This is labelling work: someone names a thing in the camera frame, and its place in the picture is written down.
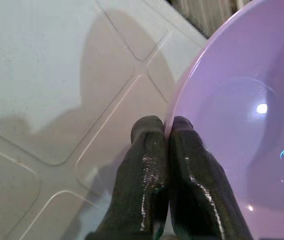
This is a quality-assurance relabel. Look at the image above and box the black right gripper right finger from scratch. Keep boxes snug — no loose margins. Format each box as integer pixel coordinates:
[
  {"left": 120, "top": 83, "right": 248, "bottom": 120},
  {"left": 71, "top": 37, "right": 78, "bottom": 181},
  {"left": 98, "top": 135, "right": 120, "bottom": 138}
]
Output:
[{"left": 168, "top": 115, "right": 254, "bottom": 240}]

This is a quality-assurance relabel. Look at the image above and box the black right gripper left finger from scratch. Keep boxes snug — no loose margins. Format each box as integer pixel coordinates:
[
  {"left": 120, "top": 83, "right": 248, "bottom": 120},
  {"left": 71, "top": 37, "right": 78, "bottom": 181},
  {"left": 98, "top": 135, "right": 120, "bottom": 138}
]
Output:
[{"left": 85, "top": 115, "right": 169, "bottom": 240}]

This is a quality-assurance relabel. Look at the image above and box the purple plastic bowl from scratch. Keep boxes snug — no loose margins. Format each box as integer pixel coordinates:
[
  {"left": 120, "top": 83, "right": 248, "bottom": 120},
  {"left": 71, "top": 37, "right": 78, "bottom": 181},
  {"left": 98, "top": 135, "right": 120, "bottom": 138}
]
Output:
[{"left": 163, "top": 0, "right": 284, "bottom": 240}]

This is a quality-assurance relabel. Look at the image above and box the dark ribbed furniture panel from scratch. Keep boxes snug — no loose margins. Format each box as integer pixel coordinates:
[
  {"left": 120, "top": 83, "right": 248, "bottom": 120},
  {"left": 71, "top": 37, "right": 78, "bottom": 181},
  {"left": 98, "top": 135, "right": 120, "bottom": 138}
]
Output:
[{"left": 167, "top": 0, "right": 248, "bottom": 39}]

